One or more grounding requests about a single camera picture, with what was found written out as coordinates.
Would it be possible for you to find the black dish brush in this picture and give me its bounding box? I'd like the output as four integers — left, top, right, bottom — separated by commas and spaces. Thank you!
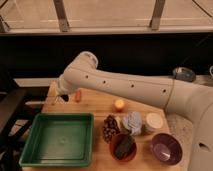
61, 95, 69, 102

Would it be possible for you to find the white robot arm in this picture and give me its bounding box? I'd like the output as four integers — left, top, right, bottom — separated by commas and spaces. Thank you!
57, 51, 213, 171

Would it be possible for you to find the green plastic tray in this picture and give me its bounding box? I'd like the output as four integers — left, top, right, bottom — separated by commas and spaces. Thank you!
19, 113, 94, 167

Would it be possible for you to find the orange carrot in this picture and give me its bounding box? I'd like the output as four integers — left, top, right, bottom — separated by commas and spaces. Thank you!
74, 89, 81, 102

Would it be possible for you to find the black chair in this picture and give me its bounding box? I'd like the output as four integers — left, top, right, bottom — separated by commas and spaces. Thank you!
0, 65, 29, 171

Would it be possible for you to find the orange round fruit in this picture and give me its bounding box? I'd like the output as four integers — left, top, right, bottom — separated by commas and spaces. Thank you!
114, 99, 125, 112

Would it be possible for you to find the dark red grape bunch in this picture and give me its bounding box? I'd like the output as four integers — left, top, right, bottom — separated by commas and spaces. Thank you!
102, 115, 120, 143

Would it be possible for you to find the orange bowl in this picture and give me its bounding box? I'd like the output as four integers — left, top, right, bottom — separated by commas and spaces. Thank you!
109, 134, 137, 162

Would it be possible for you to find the crumpled grey blue cloth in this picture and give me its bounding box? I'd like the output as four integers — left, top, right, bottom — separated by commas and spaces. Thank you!
122, 112, 142, 136

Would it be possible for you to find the dark green sponge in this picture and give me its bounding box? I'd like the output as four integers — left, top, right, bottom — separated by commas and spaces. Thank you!
114, 135, 134, 160

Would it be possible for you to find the purple plastic bowl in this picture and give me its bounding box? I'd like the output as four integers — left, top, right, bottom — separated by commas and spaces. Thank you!
150, 133, 183, 165

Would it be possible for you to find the grey tape roll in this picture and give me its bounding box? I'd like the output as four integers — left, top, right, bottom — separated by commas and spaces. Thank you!
173, 67, 196, 82

